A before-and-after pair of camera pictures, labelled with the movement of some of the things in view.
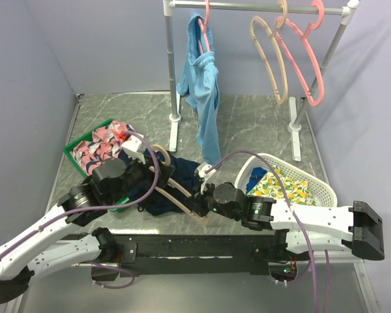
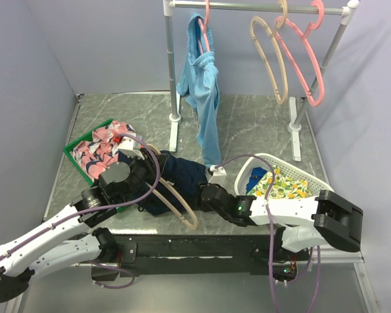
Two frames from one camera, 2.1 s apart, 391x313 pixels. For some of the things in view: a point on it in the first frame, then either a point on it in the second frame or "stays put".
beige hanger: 193,214 to 185,223
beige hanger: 272,34 stays put
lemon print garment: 296,191 stays put
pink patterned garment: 105,145 stays put
